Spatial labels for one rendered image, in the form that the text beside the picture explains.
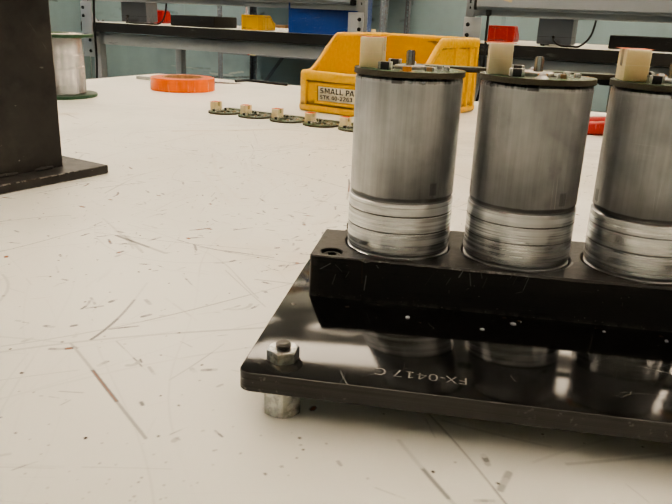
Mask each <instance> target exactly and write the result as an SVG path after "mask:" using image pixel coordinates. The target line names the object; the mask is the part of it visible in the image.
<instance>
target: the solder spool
mask: <svg viewBox="0 0 672 504"><path fill-rule="evenodd" d="M51 34H52V46H53V58H54V70H55V81H56V93H57V100H77V99H88V98H94V97H97V96H98V93H97V92H95V91H91V90H87V88H86V75H85V61H84V55H83V54H85V52H83V45H82V40H81V38H92V37H94V34H91V33H79V32H60V31H51Z"/></svg>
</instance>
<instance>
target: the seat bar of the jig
mask: <svg viewBox="0 0 672 504"><path fill-rule="evenodd" d="M347 236H348V223H347V229H346V230H332V229H326V231H325V232H324V233H323V235H322V237H321V238H320V240H319V242H318V243H317V245H316V246H315V248H314V249H313V251H312V252H311V254H310V271H309V295H310V296H318V297H328V298H338V299H348V300H358V301H367V302H377V303H387V304H397V305H407V306H416V307H426V308H436V309H446V310H456V311H465V312H475V313H485V314H495V315H505V316H514V317H524V318H534V319H544V320H554V321H563V322H573V323H583V324H593V325H602V326H612V327H622V328H632V329H642V330H651V331H661V332H671V333H672V285H661V284H648V283H641V282H635V281H629V280H624V279H620V278H616V277H613V276H609V275H606V274H603V273H601V272H598V271H596V270H594V269H592V268H590V267H588V266H587V265H585V264H584V263H583V262H582V258H583V251H584V245H585V242H577V241H571V247H570V254H569V259H568V266H567V267H565V268H563V269H560V270H556V271H549V272H520V271H511V270H504V269H499V268H494V267H490V266H487V265H483V264H480V263H478V262H475V261H473V260H471V259H469V258H467V257H466V256H464V255H463V254H462V251H463V241H464V232H461V231H450V232H449V243H448V252H447V253H446V254H444V255H442V256H439V257H436V258H431V259H424V260H392V259H383V258H377V257H373V256H369V255H365V254H362V253H359V252H357V251H355V250H353V249H351V248H349V247H348V246H347V240H348V238H347Z"/></svg>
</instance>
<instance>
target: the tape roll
mask: <svg viewBox="0 0 672 504"><path fill-rule="evenodd" d="M150 89H151V90H154V91H159V92H170V93H205V92H212V91H215V78H214V77H211V76H203V75H186V74H164V75H153V76H150Z"/></svg>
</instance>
